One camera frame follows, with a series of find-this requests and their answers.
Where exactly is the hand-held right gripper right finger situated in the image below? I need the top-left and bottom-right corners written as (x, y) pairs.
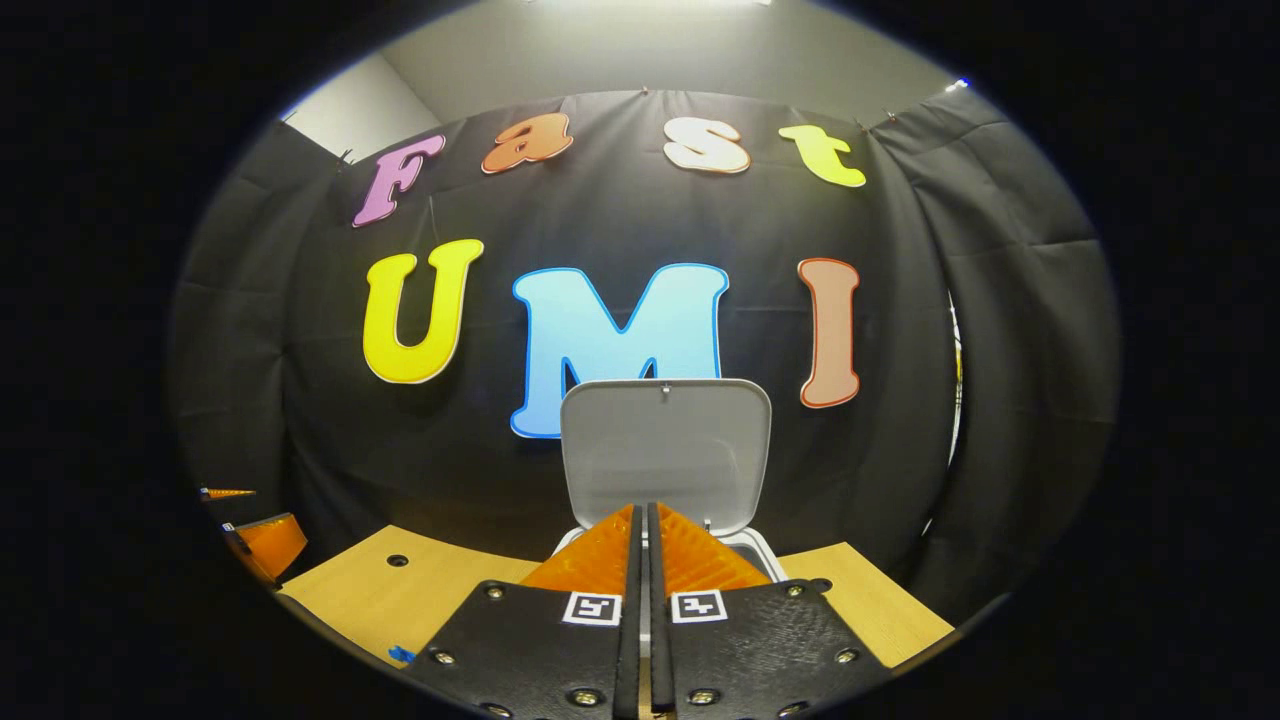
top-left (648, 503), bottom-right (891, 720)

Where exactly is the wooden desktop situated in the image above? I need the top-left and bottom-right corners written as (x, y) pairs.
top-left (278, 525), bottom-right (956, 720)

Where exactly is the black backdrop cloth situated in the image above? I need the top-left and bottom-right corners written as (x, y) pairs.
top-left (170, 88), bottom-right (1121, 626)

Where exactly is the white desktop garbage bin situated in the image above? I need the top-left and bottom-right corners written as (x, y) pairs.
top-left (553, 378), bottom-right (788, 583)

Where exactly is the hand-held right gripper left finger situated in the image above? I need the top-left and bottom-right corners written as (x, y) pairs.
top-left (405, 503), bottom-right (643, 720)

